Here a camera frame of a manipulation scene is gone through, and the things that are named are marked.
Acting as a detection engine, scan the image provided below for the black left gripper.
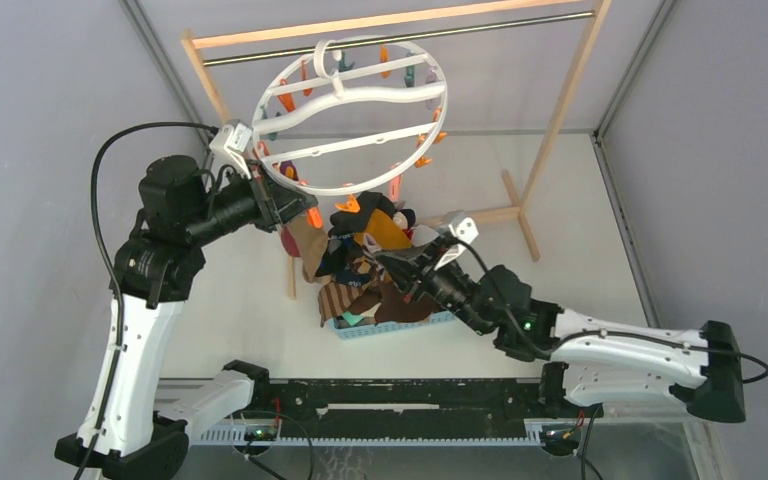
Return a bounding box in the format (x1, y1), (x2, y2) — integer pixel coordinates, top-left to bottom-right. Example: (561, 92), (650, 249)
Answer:
(184, 159), (316, 246)

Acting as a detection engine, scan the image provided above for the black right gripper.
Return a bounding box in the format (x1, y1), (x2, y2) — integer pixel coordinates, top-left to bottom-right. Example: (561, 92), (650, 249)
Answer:
(374, 238), (491, 338)

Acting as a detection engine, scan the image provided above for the orange clothespin clip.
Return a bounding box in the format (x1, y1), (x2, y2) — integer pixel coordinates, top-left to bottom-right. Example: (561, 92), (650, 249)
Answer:
(306, 206), (324, 229)
(335, 183), (361, 214)

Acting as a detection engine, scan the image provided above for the tan brown sock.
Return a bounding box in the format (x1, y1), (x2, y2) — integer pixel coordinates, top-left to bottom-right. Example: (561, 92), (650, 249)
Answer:
(286, 215), (329, 283)

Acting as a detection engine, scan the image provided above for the white round clip hanger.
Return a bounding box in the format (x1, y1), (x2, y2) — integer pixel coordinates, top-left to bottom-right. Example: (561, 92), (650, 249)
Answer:
(251, 36), (449, 197)

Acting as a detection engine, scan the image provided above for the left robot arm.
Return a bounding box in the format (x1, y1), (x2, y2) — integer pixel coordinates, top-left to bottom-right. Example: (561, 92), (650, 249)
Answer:
(54, 155), (316, 479)

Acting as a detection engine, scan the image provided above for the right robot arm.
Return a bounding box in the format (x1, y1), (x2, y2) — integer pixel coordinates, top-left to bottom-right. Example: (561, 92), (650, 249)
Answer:
(371, 246), (747, 424)

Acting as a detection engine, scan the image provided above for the pile of mixed socks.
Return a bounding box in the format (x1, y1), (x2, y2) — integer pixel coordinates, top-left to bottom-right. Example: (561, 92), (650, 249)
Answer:
(310, 191), (442, 325)

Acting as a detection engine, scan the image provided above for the teal clothespin clip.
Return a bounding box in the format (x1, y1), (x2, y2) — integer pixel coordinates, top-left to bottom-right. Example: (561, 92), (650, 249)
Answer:
(403, 64), (415, 88)

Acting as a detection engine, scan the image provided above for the light blue sock basket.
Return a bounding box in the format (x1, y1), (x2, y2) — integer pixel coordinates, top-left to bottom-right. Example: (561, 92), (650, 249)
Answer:
(326, 311), (456, 340)

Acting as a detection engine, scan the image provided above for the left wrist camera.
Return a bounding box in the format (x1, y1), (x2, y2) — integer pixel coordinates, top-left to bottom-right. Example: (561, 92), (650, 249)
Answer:
(209, 120), (253, 179)

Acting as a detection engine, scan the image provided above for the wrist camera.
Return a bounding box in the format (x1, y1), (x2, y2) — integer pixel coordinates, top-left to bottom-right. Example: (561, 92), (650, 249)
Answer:
(209, 120), (253, 179)
(434, 210), (479, 270)

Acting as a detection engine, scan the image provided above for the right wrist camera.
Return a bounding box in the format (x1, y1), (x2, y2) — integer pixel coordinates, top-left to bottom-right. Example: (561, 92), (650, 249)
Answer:
(434, 210), (479, 270)

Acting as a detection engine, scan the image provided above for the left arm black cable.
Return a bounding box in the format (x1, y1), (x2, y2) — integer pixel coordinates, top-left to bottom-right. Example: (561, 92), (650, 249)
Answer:
(72, 121), (220, 480)

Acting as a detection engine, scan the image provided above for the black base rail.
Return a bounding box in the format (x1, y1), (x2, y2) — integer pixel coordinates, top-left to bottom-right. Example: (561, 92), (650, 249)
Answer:
(218, 360), (605, 442)

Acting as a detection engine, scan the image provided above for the wooden clothes rack frame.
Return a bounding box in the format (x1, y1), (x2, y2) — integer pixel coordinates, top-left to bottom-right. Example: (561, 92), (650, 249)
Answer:
(181, 1), (611, 262)

